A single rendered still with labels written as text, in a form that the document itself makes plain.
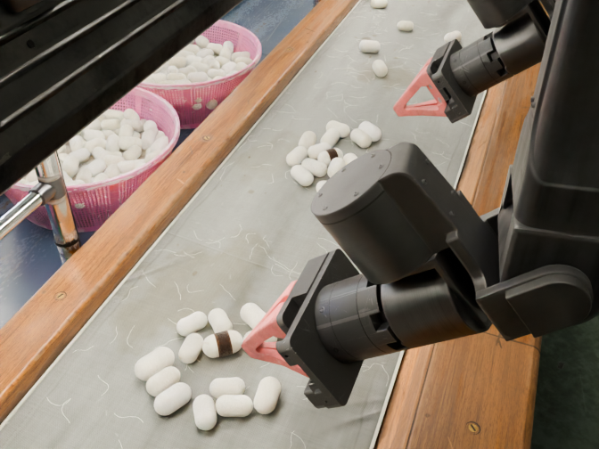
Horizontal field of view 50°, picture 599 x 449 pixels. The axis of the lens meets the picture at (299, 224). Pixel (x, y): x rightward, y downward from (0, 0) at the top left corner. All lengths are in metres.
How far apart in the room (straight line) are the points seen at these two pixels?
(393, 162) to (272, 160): 0.52
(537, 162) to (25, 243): 0.69
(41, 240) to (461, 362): 0.55
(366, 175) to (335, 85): 0.69
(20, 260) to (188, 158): 0.24
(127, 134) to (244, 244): 0.29
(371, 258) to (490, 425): 0.24
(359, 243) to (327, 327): 0.09
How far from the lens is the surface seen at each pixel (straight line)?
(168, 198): 0.77
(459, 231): 0.37
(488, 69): 0.78
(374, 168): 0.37
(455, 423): 0.56
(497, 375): 0.60
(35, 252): 0.87
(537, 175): 0.34
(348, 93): 1.03
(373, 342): 0.42
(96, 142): 0.93
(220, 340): 0.60
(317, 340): 0.44
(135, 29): 0.40
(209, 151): 0.84
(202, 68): 1.11
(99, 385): 0.62
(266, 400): 0.57
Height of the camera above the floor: 1.22
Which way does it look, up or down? 39 degrees down
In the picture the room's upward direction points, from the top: 2 degrees clockwise
